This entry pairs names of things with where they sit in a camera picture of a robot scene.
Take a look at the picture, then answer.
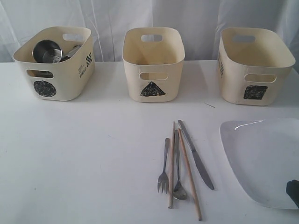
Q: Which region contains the cream bin with square mark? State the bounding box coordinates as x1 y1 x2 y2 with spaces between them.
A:
218 28 296 106

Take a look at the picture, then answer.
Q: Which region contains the large stainless steel bowl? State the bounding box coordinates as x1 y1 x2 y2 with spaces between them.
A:
33 70 54 78

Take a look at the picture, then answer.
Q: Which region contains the stainless steel fork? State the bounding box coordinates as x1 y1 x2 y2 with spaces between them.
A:
157 138 170 194

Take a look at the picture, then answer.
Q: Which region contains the white backdrop curtain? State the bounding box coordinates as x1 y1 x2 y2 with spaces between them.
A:
0 0 299 62

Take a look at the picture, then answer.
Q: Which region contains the wooden chopstick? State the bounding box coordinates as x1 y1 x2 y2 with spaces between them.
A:
178 128 202 221
168 121 175 209

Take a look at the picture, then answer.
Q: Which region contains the cream bin with circle mark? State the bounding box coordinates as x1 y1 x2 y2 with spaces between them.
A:
13 26 95 101

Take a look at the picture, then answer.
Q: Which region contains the white square plate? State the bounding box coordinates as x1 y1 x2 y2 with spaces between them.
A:
220 118 299 210

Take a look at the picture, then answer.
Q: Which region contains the small stainless steel cup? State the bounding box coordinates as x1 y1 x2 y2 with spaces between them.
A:
32 40 63 63

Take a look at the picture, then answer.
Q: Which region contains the cream bin with triangle mark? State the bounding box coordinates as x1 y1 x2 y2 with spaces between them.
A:
122 27 185 102

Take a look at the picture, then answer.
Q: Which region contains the steel mug with handle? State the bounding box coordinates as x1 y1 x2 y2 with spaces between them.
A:
60 45 81 62

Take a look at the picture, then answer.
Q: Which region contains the stainless steel table knife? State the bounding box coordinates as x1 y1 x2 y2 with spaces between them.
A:
178 120 215 190

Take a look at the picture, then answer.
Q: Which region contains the stainless steel spoon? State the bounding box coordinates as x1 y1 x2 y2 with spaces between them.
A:
173 130 187 200

